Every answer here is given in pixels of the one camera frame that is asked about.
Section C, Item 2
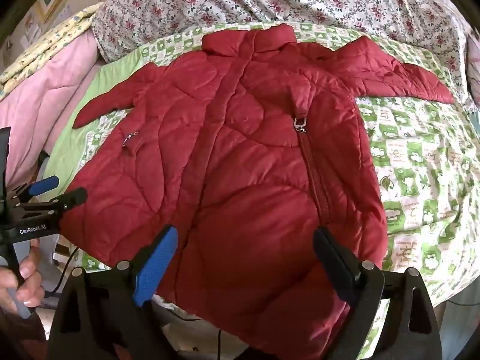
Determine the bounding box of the pink blanket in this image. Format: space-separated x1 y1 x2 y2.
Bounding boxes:
0 32 109 186

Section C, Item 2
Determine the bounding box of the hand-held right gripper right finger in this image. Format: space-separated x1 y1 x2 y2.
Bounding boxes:
313 226 443 360

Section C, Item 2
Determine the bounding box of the person's left hand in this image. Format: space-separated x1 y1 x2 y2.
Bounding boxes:
0 240 46 314

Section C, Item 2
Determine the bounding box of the green printed bed sheet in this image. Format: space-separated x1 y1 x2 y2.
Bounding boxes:
75 20 480 360

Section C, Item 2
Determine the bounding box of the red quilted jacket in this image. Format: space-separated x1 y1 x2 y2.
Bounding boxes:
59 22 456 360

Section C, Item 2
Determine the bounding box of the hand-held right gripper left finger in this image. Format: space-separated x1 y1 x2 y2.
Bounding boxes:
48 225 179 360

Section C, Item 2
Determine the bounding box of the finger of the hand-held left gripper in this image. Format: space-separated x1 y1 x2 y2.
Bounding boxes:
19 175 60 201
15 187 88 219

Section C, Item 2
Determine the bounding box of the black cable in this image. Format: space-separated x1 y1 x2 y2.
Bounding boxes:
49 245 81 295

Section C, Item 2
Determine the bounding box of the yellow floral blanket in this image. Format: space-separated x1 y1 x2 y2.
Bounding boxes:
0 2 104 87

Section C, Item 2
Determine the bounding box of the plain green cloth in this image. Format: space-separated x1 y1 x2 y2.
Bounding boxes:
39 54 158 192

